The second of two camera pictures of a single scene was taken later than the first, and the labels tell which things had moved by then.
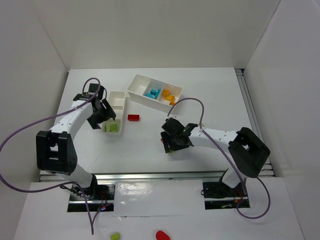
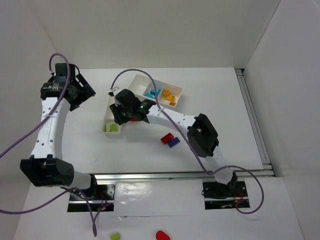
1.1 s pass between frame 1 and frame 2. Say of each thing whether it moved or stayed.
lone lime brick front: stayed
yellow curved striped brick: stayed
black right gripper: moved
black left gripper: moved
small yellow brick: stayed
